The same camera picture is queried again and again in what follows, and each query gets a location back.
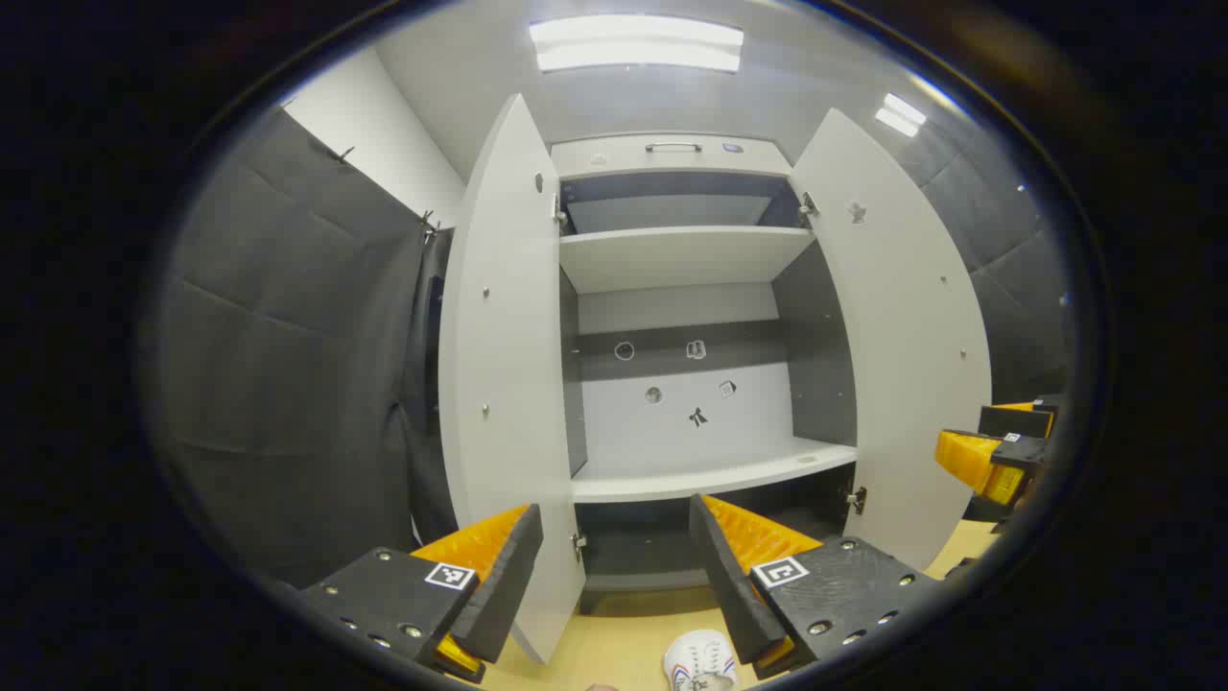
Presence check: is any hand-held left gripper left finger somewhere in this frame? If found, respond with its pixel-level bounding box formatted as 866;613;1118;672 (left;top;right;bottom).
297;503;545;684

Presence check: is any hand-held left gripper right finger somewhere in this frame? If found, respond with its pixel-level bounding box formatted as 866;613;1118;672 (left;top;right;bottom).
689;493;946;680

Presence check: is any white shoe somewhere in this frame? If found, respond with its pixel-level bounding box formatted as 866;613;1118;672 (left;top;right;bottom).
664;630;738;691

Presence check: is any white shoe cabinet door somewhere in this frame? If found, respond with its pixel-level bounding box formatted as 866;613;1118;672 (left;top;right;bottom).
789;107;994;574
438;93;588;665

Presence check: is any white cabinet drawer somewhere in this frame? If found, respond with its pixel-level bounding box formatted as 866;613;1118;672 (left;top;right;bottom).
552;134;792;180

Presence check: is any small ceiling light panel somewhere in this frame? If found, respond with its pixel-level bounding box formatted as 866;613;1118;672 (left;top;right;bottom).
874;92;928;138

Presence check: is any large ceiling light panel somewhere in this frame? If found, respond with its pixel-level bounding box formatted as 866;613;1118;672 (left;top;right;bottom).
530;14;744;75

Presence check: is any black door handle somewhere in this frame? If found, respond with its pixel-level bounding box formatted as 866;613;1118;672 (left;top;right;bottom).
425;276;446;433

